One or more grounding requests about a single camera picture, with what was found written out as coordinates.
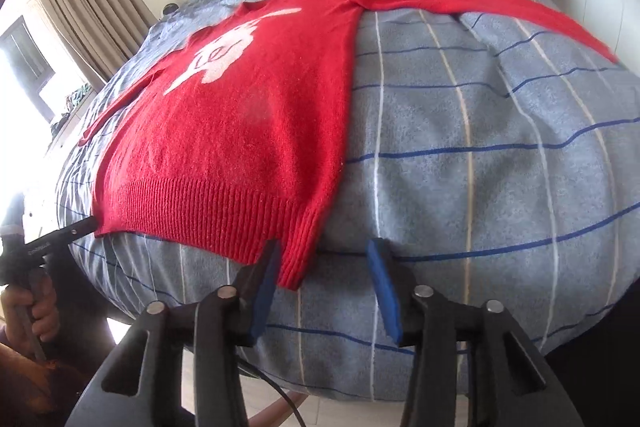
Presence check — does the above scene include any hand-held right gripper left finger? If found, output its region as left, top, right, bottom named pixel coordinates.
left=65, top=238, right=282, bottom=427

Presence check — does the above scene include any black cable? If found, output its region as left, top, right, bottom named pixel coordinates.
left=239, top=358, right=307, bottom=427

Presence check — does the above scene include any red knitted sweater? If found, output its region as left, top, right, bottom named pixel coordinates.
left=80, top=0, right=621, bottom=292

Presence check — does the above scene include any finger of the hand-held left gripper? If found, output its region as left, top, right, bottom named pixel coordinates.
left=25, top=216, right=99, bottom=259

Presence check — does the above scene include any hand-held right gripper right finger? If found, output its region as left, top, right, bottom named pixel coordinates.
left=366, top=237, right=586, bottom=427

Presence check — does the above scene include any person's left hand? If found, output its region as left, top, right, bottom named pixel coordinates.
left=0, top=274, right=60, bottom=344

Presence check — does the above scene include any blue plaid duvet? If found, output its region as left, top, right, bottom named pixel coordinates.
left=54, top=0, right=640, bottom=403

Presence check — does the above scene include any window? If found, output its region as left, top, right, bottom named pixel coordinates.
left=0, top=14, right=57, bottom=124

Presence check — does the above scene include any white windowsill cabinet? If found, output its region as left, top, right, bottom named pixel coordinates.
left=46, top=82, right=109, bottom=154

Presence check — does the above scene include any pile of clothes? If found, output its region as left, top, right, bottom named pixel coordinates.
left=61, top=84, right=99, bottom=116

